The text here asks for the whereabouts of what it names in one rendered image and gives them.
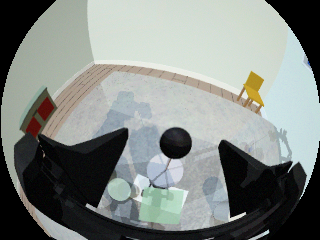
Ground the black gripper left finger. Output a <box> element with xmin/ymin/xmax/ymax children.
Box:
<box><xmin>37</xmin><ymin>128</ymin><xmax>129</xmax><ymax>208</ymax></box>

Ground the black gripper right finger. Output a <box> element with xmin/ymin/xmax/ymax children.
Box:
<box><xmin>219</xmin><ymin>140</ymin><xmax>293</xmax><ymax>217</ymax></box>

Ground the pale green tall block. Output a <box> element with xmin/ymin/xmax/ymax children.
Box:
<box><xmin>139</xmin><ymin>187</ymin><xmax>184</xmax><ymax>224</ymax></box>

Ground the glass french press with black handle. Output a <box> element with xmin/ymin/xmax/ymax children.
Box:
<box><xmin>147</xmin><ymin>127</ymin><xmax>192</xmax><ymax>189</ymax></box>

